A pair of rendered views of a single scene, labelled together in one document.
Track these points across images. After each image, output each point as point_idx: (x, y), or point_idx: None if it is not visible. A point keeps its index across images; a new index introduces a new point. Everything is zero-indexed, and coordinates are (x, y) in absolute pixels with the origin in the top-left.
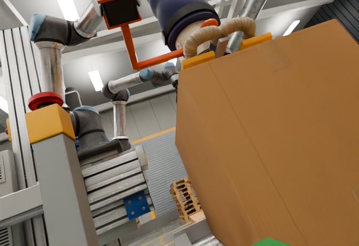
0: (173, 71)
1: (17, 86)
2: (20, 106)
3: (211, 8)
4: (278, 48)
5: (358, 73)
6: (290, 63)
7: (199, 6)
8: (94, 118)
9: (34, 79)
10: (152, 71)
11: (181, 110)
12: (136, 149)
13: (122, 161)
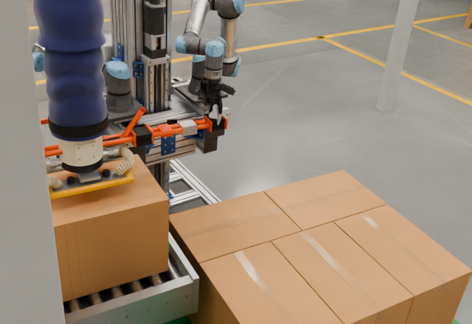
0: (206, 62)
1: None
2: (114, 5)
3: (60, 133)
4: None
5: None
6: None
7: (50, 127)
8: (112, 82)
9: None
10: (183, 48)
11: None
12: (121, 133)
13: (115, 131)
